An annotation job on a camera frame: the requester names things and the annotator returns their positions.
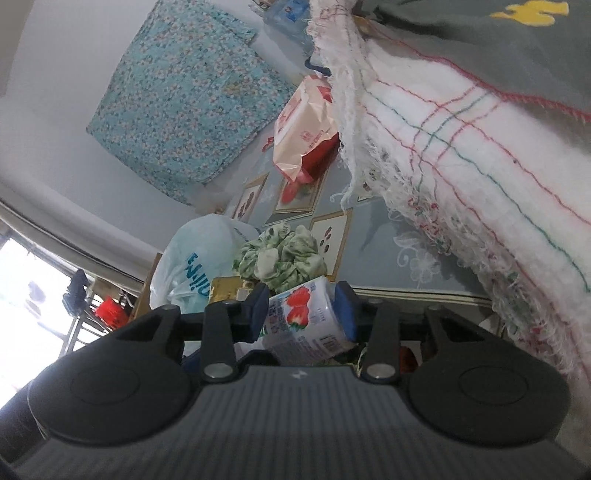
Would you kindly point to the pink tissue packet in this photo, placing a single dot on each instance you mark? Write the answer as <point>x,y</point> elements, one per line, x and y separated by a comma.
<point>302,124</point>

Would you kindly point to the teal floral cloth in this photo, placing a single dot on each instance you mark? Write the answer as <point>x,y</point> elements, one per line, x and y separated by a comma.
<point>184,92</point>

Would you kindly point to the grey blanket yellow print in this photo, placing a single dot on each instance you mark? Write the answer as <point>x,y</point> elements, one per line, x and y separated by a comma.
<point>485,50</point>

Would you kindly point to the fruit print mat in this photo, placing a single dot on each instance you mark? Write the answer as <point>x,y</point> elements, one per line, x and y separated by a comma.
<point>378,258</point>

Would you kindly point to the green floral cloth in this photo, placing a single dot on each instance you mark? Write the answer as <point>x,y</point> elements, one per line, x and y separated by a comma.
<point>281,258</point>

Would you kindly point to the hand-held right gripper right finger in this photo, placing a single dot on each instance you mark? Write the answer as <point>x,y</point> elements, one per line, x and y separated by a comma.
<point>346,309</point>

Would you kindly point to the metal window railing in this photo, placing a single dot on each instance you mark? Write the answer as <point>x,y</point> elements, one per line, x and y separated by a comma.
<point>81,332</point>

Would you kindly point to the gold packet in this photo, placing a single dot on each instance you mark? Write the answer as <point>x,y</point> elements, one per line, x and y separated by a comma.
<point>226,288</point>

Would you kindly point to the red hanging garment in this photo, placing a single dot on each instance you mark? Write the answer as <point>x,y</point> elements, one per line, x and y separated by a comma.
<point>111,311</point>

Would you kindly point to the white plastic bag blue print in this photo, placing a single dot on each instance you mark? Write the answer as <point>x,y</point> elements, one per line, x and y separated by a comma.
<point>194,263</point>

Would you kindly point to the white fringed blanket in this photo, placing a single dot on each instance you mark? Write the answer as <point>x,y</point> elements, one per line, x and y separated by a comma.
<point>461,152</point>

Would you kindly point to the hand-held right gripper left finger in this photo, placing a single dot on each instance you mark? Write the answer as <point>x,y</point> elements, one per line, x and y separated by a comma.
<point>258,309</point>

